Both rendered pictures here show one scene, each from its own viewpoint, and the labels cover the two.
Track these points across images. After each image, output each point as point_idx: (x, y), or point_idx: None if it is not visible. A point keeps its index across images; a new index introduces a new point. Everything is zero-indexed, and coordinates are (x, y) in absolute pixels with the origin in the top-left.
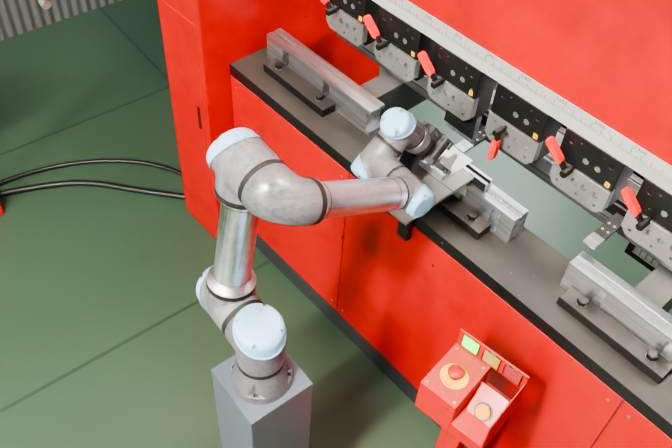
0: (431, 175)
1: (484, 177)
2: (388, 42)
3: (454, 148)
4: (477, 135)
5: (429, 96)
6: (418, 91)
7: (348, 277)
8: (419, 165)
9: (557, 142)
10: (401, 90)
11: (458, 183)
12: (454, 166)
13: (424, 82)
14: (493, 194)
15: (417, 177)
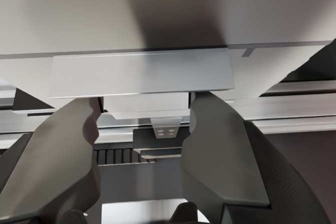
0: (122, 50)
1: (50, 112)
2: None
3: (175, 115)
4: (168, 131)
5: (290, 88)
6: (309, 83)
7: None
8: (218, 50)
9: (101, 139)
10: (334, 65)
11: (28, 85)
12: (119, 102)
13: (307, 105)
14: (9, 85)
15: None
